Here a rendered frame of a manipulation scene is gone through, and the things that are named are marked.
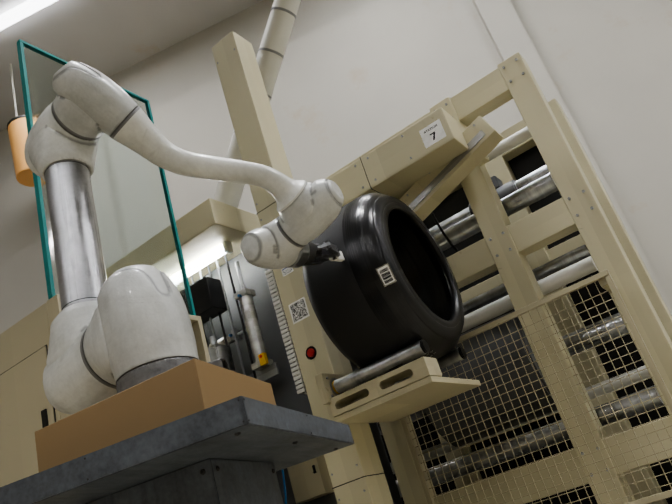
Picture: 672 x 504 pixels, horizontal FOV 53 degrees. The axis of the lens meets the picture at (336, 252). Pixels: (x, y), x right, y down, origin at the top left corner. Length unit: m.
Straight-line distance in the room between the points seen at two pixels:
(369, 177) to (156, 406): 1.71
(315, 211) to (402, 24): 5.94
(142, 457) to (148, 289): 0.39
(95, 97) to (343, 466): 1.34
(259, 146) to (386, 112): 4.34
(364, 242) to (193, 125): 5.89
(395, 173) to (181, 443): 1.80
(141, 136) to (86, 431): 0.75
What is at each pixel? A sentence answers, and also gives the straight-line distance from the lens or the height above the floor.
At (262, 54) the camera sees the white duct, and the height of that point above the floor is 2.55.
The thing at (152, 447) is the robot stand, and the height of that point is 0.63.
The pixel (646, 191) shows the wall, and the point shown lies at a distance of 6.34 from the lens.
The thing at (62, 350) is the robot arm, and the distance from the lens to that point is 1.44.
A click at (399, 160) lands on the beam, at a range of 2.60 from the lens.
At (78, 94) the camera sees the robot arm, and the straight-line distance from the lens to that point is 1.66.
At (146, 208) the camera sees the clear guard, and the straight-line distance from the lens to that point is 2.45.
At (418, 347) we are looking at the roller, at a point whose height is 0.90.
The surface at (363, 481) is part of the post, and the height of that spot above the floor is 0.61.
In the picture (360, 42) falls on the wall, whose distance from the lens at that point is 7.49.
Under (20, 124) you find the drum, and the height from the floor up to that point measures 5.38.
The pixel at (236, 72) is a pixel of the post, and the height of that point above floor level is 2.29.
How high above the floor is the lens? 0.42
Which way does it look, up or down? 23 degrees up
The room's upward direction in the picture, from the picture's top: 18 degrees counter-clockwise
